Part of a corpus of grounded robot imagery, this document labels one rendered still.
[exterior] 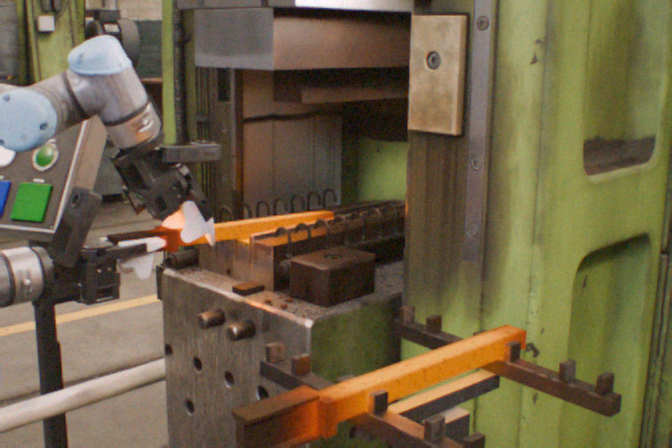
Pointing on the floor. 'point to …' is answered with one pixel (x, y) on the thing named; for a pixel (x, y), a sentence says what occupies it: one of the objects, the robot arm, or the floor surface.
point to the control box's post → (48, 364)
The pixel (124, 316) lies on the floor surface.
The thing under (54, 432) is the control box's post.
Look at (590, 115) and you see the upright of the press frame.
